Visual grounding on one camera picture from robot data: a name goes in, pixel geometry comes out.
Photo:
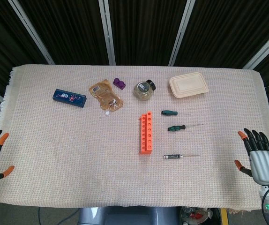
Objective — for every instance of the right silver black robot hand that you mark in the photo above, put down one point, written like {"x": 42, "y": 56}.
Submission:
{"x": 264, "y": 164}

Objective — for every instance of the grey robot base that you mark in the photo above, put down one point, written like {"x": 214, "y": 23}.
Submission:
{"x": 125, "y": 216}

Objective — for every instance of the black metal precision screwdriver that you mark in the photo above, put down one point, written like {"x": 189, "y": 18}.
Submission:
{"x": 172, "y": 157}

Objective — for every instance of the black bin with trash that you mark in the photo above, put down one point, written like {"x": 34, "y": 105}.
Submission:
{"x": 199, "y": 215}

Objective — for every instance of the beige woven tablecloth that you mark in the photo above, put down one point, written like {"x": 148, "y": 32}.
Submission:
{"x": 78, "y": 152}

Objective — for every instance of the dark blue printed carton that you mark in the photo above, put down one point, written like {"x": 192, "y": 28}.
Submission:
{"x": 70, "y": 98}

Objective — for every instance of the beige lidded lunch box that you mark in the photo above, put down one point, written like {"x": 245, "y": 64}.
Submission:
{"x": 188, "y": 85}

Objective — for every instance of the orange perforated tool rack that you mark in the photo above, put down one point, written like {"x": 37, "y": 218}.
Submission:
{"x": 146, "y": 138}

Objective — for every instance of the brown transparent snack pouch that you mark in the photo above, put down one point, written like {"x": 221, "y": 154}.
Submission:
{"x": 105, "y": 96}

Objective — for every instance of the glass jar with black lid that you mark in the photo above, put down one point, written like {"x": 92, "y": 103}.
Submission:
{"x": 144, "y": 91}

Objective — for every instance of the purple plastic block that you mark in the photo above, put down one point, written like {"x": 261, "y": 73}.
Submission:
{"x": 119, "y": 83}

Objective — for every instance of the yellow floor post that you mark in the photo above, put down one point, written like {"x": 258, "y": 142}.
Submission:
{"x": 224, "y": 216}

